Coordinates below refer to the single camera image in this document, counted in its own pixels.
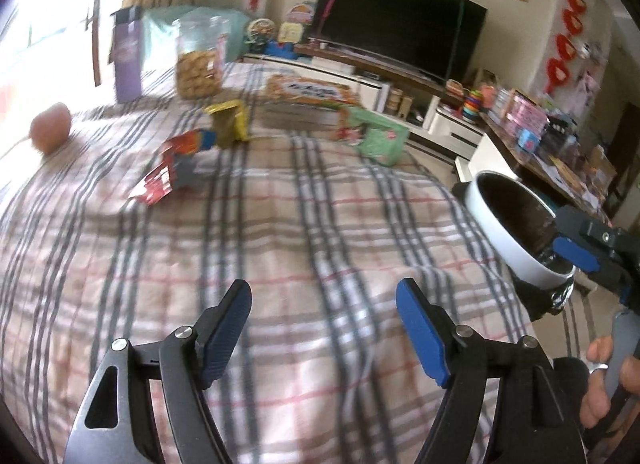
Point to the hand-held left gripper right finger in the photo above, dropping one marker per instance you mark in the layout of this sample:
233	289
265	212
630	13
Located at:
425	339

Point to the dark wooden door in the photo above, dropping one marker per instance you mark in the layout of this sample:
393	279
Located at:
627	154

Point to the person's right hand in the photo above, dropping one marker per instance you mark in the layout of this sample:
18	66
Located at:
597	394

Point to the black flat television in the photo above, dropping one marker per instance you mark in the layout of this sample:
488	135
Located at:
400	19

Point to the white television cabinet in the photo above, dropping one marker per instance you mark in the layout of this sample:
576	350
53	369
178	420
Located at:
372	89

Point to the pink toy box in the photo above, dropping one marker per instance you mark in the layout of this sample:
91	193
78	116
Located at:
525	109

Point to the clear cookie jar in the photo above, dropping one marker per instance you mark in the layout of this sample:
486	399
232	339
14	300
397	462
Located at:
197	69

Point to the pink round object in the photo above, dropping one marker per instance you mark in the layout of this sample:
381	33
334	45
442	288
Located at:
50	127

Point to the orange biscuit box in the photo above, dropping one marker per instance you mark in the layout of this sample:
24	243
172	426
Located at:
310	92

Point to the green tissue pack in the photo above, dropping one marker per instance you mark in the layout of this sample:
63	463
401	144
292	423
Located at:
385	139

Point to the yellow framed card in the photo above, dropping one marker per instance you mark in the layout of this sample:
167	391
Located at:
291	33

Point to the house shaped sign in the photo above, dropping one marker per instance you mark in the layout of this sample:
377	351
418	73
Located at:
300	14

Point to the red and blue snack wrapper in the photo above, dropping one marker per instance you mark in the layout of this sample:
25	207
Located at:
192	140

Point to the cluttered wooden side table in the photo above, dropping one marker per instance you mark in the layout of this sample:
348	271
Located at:
480	154

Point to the yellow snack wrapper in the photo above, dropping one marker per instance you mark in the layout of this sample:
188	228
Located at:
232	119

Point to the plaid blanket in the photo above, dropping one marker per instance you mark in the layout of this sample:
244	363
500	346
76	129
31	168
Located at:
300	244

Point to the white bin with black liner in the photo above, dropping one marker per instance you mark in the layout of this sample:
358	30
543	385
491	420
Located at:
520	214

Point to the red and silver snack wrapper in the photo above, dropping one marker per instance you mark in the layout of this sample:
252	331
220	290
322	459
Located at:
160	184

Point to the teal cloth bundle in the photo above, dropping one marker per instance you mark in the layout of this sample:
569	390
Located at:
160	34

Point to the purple box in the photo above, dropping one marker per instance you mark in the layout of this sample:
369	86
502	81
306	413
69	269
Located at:
127	69

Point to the ferris wheel toy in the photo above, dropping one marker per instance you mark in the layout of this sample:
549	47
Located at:
260	34

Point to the blue toy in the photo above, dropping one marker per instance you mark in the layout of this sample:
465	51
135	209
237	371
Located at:
280	49

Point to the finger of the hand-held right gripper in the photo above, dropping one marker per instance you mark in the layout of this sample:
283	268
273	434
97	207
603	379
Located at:
575	252
607	239

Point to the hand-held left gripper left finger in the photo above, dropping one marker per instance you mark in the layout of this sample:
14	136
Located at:
225	339

